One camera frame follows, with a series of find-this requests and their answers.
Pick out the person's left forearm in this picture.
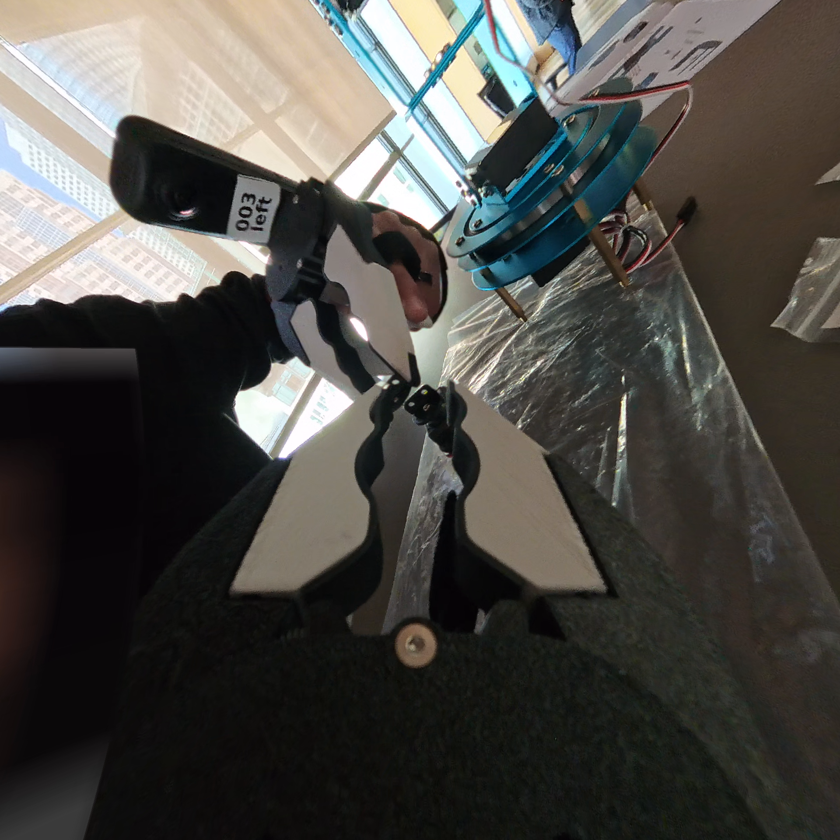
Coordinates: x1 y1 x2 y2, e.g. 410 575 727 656
0 271 296 473

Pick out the beige roller blind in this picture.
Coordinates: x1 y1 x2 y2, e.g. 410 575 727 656
0 0 398 204

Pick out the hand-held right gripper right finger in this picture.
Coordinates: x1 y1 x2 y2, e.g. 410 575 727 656
445 384 610 597

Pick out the large clear plastic bag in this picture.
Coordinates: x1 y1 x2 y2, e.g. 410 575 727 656
386 210 840 742

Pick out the group of small screw bags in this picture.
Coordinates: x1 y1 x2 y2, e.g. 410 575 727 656
770 161 840 343

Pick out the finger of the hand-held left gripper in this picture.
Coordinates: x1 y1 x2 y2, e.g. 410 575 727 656
322 224 422 386
287 304 385 396

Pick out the person's left hand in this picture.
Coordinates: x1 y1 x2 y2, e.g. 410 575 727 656
364 203 452 331

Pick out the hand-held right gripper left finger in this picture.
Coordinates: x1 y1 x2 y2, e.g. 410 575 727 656
230 381 396 598

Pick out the small black servo motor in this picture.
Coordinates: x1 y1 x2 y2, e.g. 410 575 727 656
405 384 442 424

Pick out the large window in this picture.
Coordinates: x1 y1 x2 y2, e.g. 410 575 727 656
0 39 483 460

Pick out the printed instruction sheet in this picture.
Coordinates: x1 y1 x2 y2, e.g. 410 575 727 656
563 0 783 104

